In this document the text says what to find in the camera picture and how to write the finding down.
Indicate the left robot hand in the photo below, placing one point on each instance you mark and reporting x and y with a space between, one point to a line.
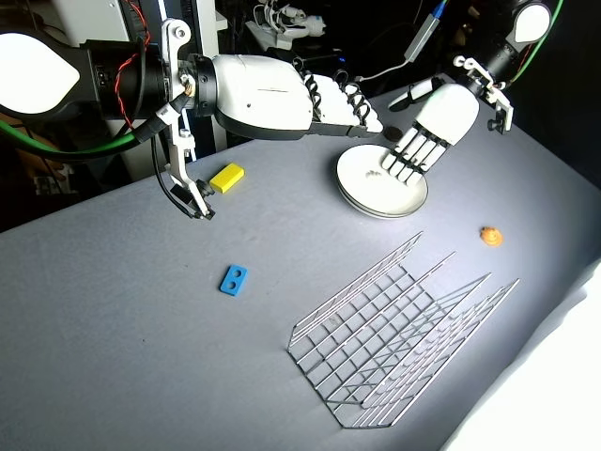
448 113

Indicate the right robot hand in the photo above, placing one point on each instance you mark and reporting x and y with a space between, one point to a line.
263 98

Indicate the white ceramic plate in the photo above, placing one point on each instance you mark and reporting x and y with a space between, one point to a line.
375 197
382 216

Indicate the brown round disc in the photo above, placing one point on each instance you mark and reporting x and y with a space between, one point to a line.
392 135

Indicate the grey rectangular adapter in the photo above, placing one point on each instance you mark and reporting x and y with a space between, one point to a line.
422 35

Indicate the white spare robot part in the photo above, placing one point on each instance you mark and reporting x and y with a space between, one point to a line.
305 23

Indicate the yellow rectangular block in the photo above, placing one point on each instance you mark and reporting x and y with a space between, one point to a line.
226 177

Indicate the white column with blue strips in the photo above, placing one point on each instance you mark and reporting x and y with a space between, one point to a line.
206 23

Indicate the small orange toy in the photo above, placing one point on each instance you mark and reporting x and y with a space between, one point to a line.
493 238

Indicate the blue block with two holes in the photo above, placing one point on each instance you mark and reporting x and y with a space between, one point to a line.
230 290

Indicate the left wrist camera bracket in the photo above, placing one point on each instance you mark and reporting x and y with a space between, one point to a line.
490 91

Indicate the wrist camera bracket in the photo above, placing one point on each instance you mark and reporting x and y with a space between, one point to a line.
490 91
178 150

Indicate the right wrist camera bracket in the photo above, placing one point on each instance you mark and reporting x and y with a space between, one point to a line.
178 150

